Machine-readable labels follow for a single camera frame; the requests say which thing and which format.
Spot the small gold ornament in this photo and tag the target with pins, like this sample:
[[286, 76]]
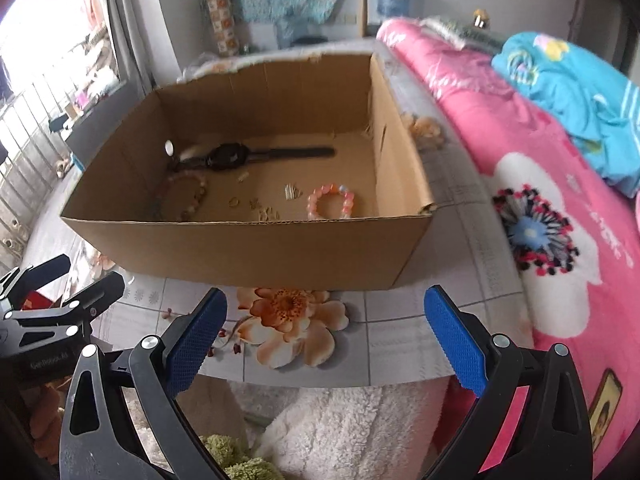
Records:
[[481, 18]]

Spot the blue cartoon quilt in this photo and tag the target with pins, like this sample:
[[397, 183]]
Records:
[[565, 85]]

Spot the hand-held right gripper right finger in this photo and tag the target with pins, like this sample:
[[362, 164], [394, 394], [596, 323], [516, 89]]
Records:
[[455, 340]]

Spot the wooden crutch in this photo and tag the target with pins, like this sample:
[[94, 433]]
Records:
[[364, 5]]

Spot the small gold earring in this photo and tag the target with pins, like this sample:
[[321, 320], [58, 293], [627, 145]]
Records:
[[268, 214]]

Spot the black cabinet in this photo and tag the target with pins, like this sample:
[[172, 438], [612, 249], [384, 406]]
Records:
[[82, 145]]

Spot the small silver coil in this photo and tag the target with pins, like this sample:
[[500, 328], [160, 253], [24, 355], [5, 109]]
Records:
[[291, 191]]

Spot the floral plastic tablecloth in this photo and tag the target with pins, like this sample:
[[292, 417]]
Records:
[[400, 330]]

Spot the brown cardboard box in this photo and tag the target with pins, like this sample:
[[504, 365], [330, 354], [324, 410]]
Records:
[[250, 255]]

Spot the grey patterned cloth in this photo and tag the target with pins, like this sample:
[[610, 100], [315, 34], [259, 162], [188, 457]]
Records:
[[465, 32]]

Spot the window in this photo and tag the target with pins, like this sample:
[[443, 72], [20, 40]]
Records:
[[50, 35]]

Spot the grey curtain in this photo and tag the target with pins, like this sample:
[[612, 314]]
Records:
[[135, 25]]

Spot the small silver round piece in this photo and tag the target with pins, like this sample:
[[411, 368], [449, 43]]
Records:
[[170, 147]]

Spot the white plastic bag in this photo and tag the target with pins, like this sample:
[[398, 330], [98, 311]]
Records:
[[199, 64]]

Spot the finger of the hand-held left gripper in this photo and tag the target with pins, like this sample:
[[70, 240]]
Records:
[[45, 272], [100, 292]]

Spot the green fluffy cloth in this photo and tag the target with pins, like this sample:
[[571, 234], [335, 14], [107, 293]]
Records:
[[235, 457]]

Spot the white fluffy rug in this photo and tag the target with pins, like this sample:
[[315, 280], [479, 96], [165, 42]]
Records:
[[350, 425]]

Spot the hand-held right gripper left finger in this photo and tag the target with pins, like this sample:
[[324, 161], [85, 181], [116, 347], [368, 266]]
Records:
[[195, 345]]

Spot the pink floral blanket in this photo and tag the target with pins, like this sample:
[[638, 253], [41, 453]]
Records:
[[475, 110]]

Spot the black purple smart watch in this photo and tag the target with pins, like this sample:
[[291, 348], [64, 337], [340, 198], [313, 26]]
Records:
[[230, 156]]

